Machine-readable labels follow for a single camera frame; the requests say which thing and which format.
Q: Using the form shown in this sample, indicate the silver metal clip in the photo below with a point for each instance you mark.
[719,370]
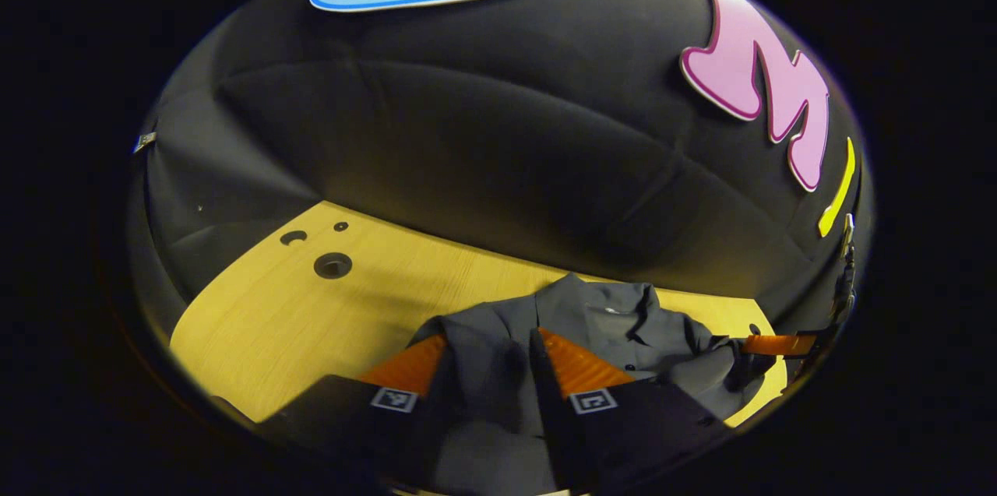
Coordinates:
[144,142]

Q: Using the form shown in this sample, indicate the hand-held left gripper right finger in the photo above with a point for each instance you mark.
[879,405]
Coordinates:
[631,426]

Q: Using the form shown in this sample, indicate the grey long-sleeved collared shirt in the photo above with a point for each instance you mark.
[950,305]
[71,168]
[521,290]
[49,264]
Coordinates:
[592,325]

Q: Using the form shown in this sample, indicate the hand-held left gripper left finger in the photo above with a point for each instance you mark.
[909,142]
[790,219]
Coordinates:
[350,418]

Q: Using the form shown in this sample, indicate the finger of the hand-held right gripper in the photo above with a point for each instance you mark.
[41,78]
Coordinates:
[779,345]

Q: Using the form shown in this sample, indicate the black backdrop cloth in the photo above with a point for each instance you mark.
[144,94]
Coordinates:
[467,130]

